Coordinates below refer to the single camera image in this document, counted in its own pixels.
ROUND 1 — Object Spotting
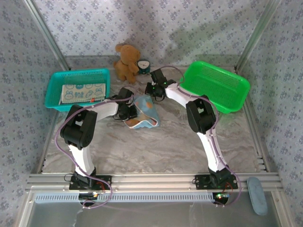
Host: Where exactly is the light blue orange dotted towel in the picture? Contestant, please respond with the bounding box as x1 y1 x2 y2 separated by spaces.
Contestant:
124 94 161 130

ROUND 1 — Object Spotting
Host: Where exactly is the cream towel with teal bunnies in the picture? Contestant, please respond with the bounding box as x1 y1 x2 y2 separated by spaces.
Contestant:
60 82 107 104

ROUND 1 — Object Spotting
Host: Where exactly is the small teal alarm clock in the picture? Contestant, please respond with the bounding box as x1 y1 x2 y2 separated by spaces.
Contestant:
136 60 152 76

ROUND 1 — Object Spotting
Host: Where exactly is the brown teddy bear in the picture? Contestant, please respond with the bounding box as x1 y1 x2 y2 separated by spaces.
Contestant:
113 44 142 85

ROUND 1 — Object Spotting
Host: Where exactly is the teal plastic basket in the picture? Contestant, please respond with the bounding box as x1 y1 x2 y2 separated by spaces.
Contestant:
44 68 111 112

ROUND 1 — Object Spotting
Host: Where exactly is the green plastic basket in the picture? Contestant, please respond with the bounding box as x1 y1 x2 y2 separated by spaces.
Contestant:
179 61 251 114

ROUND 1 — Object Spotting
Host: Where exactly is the small circuit board with lights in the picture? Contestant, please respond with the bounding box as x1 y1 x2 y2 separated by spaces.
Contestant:
79 192 105 199
213 192 230 201

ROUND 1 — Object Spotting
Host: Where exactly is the grey metal lower shelf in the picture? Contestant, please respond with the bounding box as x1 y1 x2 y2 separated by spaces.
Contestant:
18 191 295 227

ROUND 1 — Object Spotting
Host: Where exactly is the blue-grey oblong pad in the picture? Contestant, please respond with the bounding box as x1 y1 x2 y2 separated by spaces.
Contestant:
247 176 268 216

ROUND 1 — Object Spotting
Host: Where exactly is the aluminium front rail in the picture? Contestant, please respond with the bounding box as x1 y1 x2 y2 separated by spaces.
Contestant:
25 172 284 192

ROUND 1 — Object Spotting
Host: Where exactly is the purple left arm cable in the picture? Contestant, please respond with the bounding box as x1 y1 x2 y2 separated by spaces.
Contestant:
54 94 137 210

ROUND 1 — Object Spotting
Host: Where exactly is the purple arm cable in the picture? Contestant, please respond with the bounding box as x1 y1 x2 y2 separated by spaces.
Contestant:
151 65 242 209
54 94 137 210

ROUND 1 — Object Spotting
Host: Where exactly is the aluminium table side rail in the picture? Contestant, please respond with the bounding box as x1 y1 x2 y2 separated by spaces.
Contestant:
243 101 269 173
33 110 60 175

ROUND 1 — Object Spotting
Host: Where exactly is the grey slotted cable duct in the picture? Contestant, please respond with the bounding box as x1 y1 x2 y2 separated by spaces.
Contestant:
34 192 215 203

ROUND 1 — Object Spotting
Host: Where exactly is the aluminium frame post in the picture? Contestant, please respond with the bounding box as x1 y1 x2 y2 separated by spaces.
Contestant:
23 0 71 71
235 0 284 71

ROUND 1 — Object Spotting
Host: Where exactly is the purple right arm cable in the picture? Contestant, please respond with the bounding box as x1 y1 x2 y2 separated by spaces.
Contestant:
151 65 242 209

